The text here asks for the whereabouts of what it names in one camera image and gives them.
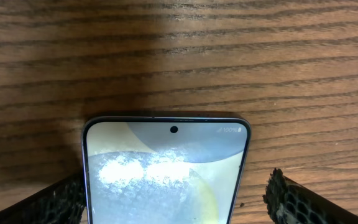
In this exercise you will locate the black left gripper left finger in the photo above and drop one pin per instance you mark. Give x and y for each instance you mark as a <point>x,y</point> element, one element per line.
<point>60,203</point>

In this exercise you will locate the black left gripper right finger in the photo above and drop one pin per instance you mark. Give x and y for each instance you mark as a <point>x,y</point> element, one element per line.
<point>291,203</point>

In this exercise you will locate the blue Galaxy smartphone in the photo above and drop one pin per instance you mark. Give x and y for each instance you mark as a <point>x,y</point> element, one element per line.
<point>163,169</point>

